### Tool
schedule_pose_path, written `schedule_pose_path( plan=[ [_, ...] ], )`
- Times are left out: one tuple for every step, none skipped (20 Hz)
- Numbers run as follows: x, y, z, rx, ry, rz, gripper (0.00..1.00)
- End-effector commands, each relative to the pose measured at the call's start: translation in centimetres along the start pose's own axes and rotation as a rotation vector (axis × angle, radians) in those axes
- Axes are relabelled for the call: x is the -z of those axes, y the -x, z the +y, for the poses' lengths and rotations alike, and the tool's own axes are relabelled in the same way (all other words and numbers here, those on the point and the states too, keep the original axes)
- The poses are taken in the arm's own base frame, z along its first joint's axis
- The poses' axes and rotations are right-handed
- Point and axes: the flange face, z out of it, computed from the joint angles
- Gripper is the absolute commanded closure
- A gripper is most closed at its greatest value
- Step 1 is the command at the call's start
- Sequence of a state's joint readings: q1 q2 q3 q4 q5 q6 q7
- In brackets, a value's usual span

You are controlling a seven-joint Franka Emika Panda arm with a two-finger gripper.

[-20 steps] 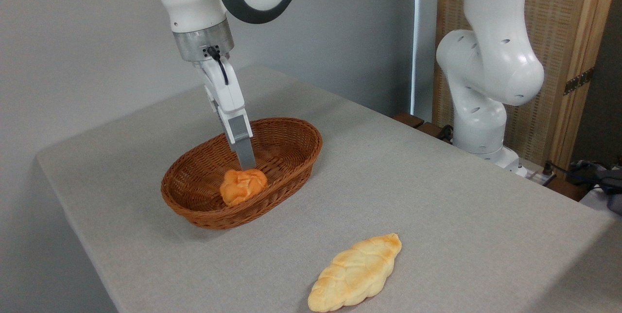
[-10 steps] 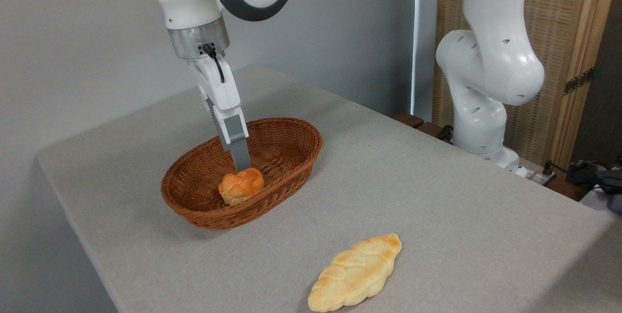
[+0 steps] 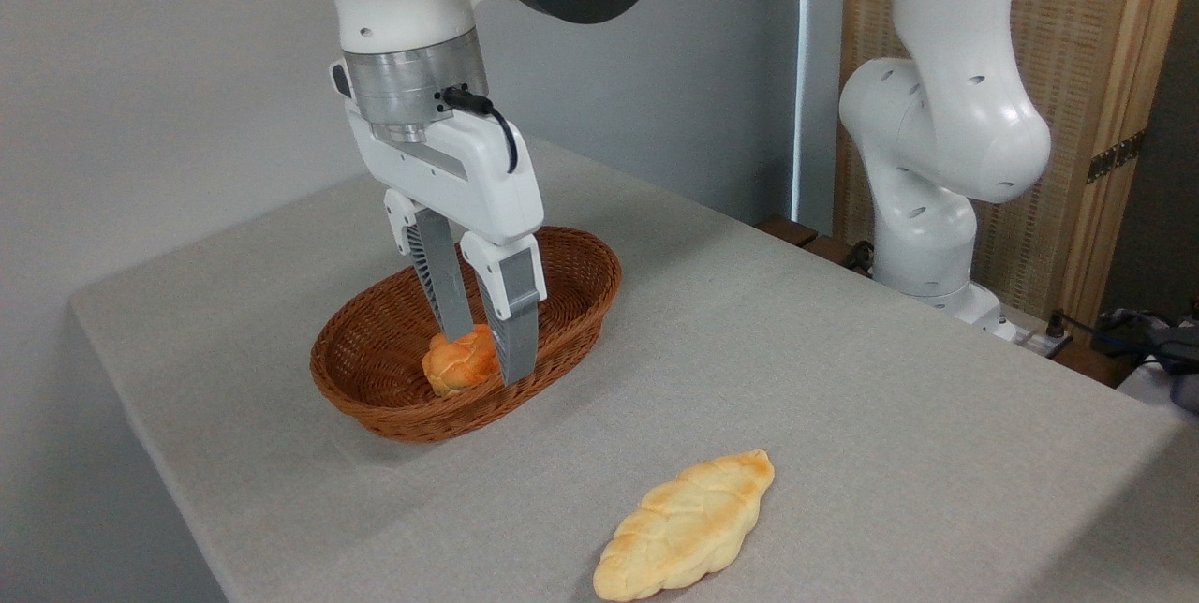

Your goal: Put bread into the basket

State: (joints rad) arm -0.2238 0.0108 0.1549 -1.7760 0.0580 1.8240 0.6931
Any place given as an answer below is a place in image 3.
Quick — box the round orange bread roll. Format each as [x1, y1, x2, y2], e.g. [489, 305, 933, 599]
[422, 323, 500, 399]

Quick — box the grey tablecloth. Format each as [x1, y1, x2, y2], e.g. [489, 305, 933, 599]
[70, 137, 1191, 603]

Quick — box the dark cable bundle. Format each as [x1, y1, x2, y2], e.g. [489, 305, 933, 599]
[1049, 303, 1199, 415]

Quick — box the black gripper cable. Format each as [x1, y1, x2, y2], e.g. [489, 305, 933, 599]
[442, 85, 519, 174]

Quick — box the brown wooden robot platform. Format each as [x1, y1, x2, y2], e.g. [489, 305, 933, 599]
[757, 214, 1139, 389]

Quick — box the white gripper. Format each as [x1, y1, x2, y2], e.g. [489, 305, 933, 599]
[330, 60, 548, 386]

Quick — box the dark metal screen hinge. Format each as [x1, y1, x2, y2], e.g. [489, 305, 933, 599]
[1087, 130, 1146, 184]

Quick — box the brown wicker oval basket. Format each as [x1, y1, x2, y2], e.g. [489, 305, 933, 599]
[310, 227, 623, 444]

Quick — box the long braided pale bread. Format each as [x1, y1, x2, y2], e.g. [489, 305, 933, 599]
[592, 449, 777, 602]

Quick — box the wooden woven folding screen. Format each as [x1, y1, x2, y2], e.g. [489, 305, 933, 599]
[832, 0, 1198, 332]

